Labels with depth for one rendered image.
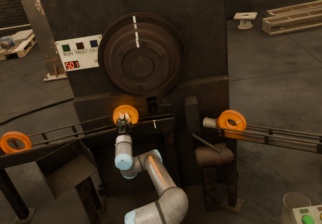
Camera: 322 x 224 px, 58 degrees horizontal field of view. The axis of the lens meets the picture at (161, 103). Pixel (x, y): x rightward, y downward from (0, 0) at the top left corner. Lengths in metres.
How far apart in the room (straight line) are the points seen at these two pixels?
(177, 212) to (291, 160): 1.55
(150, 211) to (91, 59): 0.97
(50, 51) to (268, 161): 3.27
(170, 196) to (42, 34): 3.60
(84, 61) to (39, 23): 2.69
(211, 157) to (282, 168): 0.82
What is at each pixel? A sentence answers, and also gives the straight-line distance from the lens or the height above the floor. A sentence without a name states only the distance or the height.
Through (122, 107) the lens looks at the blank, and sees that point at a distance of 1.75.
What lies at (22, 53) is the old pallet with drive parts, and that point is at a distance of 5.96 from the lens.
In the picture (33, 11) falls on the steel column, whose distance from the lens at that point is 4.37.
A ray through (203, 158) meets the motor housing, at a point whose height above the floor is 0.50.
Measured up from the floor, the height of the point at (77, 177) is 0.60.
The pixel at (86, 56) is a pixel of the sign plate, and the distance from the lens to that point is 1.74.
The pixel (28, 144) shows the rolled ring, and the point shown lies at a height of 0.65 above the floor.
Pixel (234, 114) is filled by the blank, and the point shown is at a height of 0.78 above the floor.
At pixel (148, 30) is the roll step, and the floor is 1.27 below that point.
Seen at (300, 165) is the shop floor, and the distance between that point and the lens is 2.51.
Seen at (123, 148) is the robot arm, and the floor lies 0.75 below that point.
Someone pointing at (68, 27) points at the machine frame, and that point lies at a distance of 1.72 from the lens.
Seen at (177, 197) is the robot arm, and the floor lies 0.83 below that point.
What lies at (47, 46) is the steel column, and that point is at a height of 0.48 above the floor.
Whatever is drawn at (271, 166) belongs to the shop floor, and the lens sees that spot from 2.46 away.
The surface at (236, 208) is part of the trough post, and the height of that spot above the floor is 0.01.
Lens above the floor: 1.71
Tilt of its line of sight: 32 degrees down
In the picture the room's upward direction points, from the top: 10 degrees counter-clockwise
